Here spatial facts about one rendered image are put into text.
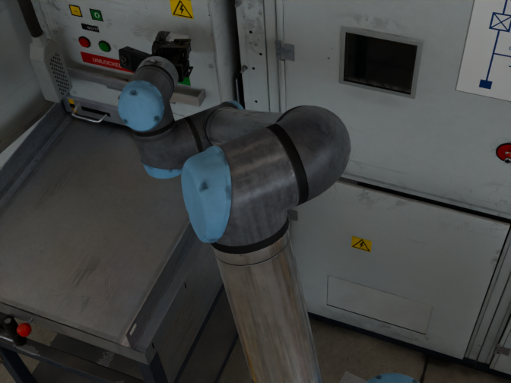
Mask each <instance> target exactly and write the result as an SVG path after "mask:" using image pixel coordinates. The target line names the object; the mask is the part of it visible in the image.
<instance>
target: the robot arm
mask: <svg viewBox="0 0 511 383"><path fill-rule="evenodd" d="M188 38H189V36H188V35H184V34H178V33H174V32H169V31H159V32H158V34H157V36H156V37H155V41H154V42H153V45H152V54H148V53H146V52H142V51H139V50H137V49H133V48H131V47H129V46H126V47H124V48H121V49H119V62H120V67H122V68H125V69H127V70H130V71H133V72H134V74H133V76H132V78H131V80H130V81H129V82H128V84H127V85H126V86H125V87H124V89H123V90H122V92H121V94H120V97H119V102H118V111H119V115H120V118H121V119H122V121H123V122H124V123H125V124H126V125H127V126H128V127H130V128H131V129H132V132H133V135H134V138H135V142H136V144H137V147H138V151H139V153H140V156H141V162H142V163H143V164H144V168H145V170H146V172H147V174H148V175H149V176H152V177H154V178H156V179H170V178H173V177H176V176H179V175H180V174H181V173H182V174H181V183H182V194H183V198H184V202H185V206H186V210H187V211H188V213H189V219H190V222H191V224H192V227H193V229H194V231H195V234H196V235H197V237H198V238H199V239H200V240H201V241H202V242H205V243H210V245H211V247H212V248H213V249H214V253H215V257H216V259H217V264H218V267H219V270H220V273H221V277H222V280H223V283H224V288H225V290H226V293H227V298H228V301H229V303H230V308H231V311H232V314H233V318H234V321H235V324H236V329H237V332H238V335H239V337H240V342H241V345H242V348H243V352H244V355H245V358H246V362H247V366H248V368H249V373H250V375H251V379H252V383H323V382H322V375H321V372H320V368H319V361H318V358H317V354H316V348H315V344H314V340H313V334H312V331H311V327H310V323H309V317H308V313H307V310H306V303H305V299H304V296H303V290H302V286H301V282H300V275H299V272H298V268H297V262H296V258H295V254H294V248H293V245H292V241H291V237H290V231H289V226H290V224H289V219H288V215H287V210H289V209H291V208H292V207H296V206H298V205H300V204H303V203H305V202H307V201H310V200H311V199H313V198H315V197H317V196H319V195H321V194H322V193H323V192H325V191H326V190H327V189H329V188H330V187H331V186H332V185H333V184H334V183H335V182H336V181H337V180H338V179H339V178H340V177H341V175H342V173H343V172H344V170H345V169H346V166H347V164H348V161H349V158H350V154H351V140H350V137H349V134H348V130H347V129H346V127H345V125H344V123H343V122H342V121H341V120H340V118H339V117H337V116H336V114H334V113H333V112H331V111H329V110H328V109H325V108H322V107H320V106H296V107H294V108H292V109H289V110H288V111H286V112H284V113H279V112H263V111H255V110H247V109H244V108H243V107H242V106H241V105H240V104H239V103H238V102H237V101H235V100H231V101H226V102H222V103H221V104H220V105H217V106H214V107H211V108H209V109H206V110H203V111H201V112H197V113H195V114H193V115H190V116H187V117H185V118H182V119H179V120H176V121H175V120H174V117H173V112H172V109H171V106H170V98H171V96H172V95H173V92H174V90H175V89H176V86H177V84H178V82H183V80H184V78H189V75H190V74H191V72H192V69H193V66H190V64H189V60H188V59H189V53H190V52H191V50H192V49H191V43H190V42H191V39H188ZM186 42H187V43H186ZM189 70H190V71H189ZM366 383H420V382H419V381H416V380H415V379H413V378H412V377H409V376H407V375H403V374H399V373H393V372H390V373H383V374H380V375H378V376H375V377H372V378H371V379H370V380H368V381H367V382H366Z"/></svg>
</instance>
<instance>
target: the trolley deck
mask: <svg viewBox="0 0 511 383"><path fill-rule="evenodd" d="M181 174H182V173H181ZM181 174H180V175H179V176H176V177H173V178H170V179H156V178H154V177H152V176H149V175H148V174H147V172H146V170H145V168H144V164H143V163H142V162H141V156H140V153H139V151H138V147H137V144H136V142H135V138H134V135H133V132H132V129H131V128H130V127H128V126H125V125H120V124H116V123H113V122H108V121H104V120H103V121H102V122H99V123H96V122H89V121H86V120H83V119H78V118H75V119H74V120H73V122H72V123H71V124H70V125H69V126H68V128H67V129H66V130H65V132H64V133H63V134H62V136H61V137H60V138H59V139H58V140H57V142H56V143H55V144H54V145H53V147H52V148H51V149H50V151H49V152H48V153H47V155H45V157H44V158H43V159H42V161H41V162H40V163H39V165H38V166H37V167H36V169H35V170H34V171H33V172H32V173H31V174H30V176H29V177H28V178H27V180H26V181H25V182H24V184H23V185H22V186H21V187H20V188H19V189H18V191H17V192H16V194H15V195H14V196H13V198H12V199H11V200H10V201H9V202H8V203H7V205H6V206H5V207H4V209H3V210H2V212H1V213H0V312H2V313H5V314H7V315H10V316H13V317H15V318H19V319H21V320H24V321H28V320H29V318H32V319H33V321H32V322H31V323H32V324H36V325H39V326H40V327H43V328H47V329H49V330H51V331H55V332H58V333H60V334H64V335H66V336H69V337H72V338H74V339H77V340H80V341H83V342H85V343H89V344H91V345H94V346H96V347H100V348H102V349H105V350H109V351H110V352H113V353H117V354H119V355H121V356H125V357H128V358H130V359H133V360H136V361H139V362H142V363H144V364H147V365H150V364H151V361H152V359H153V358H154V355H155V353H156V352H157V350H158V348H159V346H160V344H161V342H162V340H163V339H164V337H165V335H166V333H167V331H168V329H169V327H170V325H171V324H172V322H173V319H174V318H175V316H176V314H177V312H178V311H179V308H180V306H181V305H182V303H183V301H184V299H185V297H186V295H187V293H188V291H189V289H190V288H191V286H192V284H193V282H194V280H195V278H196V276H197V275H198V272H199V271H200V269H201V267H202V265H203V263H204V262H205V259H206V258H207V256H208V253H209V252H210V250H211V248H212V247H211V245H210V243H205V242H202V241H201V240H200V239H199V238H198V237H196V239H195V241H194V242H193V244H192V247H191V248H190V250H189V252H188V254H187V256H186V257H185V259H184V261H183V263H182V264H181V266H180V268H179V270H178V271H177V273H176V276H175V277H174V278H173V281H172V283H171V284H170V286H169V288H168V290H167V292H166V293H165V295H164V297H163V299H162V300H161V302H160V305H159V306H158V307H157V310H156V312H155V313H154V315H153V317H152V319H151V321H150V322H149V324H148V326H147V328H146V329H145V331H144V333H143V335H142V336H141V339H140V340H139V342H138V344H137V346H136V348H135V349H134V350H133V349H130V348H128V347H124V346H122V345H119V342H120V340H121V339H122V336H123V334H124V333H125V331H126V329H127V328H128V326H129V324H130V323H131V321H132V319H133V318H134V316H135V313H136V312H137V311H138V308H139V307H140V305H141V303H142V302H143V300H144V298H145V297H146V295H147V293H148V291H149V289H150V288H151V286H152V284H153V282H154V281H155V279H156V277H157V275H158V274H159V272H160V270H161V268H162V267H163V265H164V263H165V261H166V260H167V258H168V256H169V254H170V253H171V251H172V249H173V247H174V245H175V244H176V242H177V240H178V238H179V237H180V235H181V233H182V232H183V230H184V228H185V227H186V224H187V223H188V222H189V213H188V211H187V210H186V206H185V202H184V198H183V190H182V183H181Z"/></svg>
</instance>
